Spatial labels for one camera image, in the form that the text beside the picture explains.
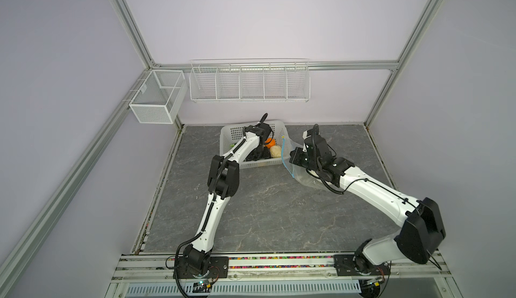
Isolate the white wire wall shelf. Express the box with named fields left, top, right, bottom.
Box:
left=189, top=58, right=311, bottom=103

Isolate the white perforated plastic basket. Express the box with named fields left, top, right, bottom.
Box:
left=220, top=120, right=289, bottom=170

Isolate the aluminium front rail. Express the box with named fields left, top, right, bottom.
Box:
left=112, top=252, right=452, bottom=283

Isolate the white vent grille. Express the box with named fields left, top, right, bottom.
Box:
left=125, top=279, right=361, bottom=297

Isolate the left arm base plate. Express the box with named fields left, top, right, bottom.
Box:
left=174, top=256, right=229, bottom=279

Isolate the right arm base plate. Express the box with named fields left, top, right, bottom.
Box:
left=333, top=254, right=391, bottom=276

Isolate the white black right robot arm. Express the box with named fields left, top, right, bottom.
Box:
left=282, top=125, right=446, bottom=275

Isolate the white mesh wall box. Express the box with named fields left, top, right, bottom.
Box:
left=129, top=70, right=188, bottom=124

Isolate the orange toy fruit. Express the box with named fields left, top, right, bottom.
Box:
left=265, top=138, right=276, bottom=149

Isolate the clear zip top bag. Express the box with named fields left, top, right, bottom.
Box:
left=280, top=135, right=329, bottom=190

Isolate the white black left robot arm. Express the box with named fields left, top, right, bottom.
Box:
left=175, top=113, right=272, bottom=276

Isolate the beige toy garlic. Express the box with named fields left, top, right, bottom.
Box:
left=270, top=145, right=282, bottom=158

